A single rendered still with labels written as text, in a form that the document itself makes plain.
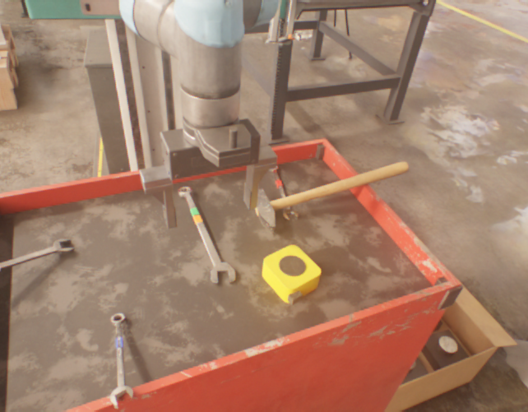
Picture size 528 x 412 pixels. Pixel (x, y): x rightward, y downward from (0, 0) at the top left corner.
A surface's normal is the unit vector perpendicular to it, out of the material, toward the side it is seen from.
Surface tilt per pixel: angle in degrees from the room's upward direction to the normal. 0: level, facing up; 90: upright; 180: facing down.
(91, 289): 0
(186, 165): 92
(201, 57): 92
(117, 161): 90
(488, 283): 0
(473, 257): 0
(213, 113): 92
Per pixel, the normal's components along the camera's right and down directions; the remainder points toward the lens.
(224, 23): 0.50, 0.58
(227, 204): 0.07, -0.75
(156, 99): 0.25, 0.65
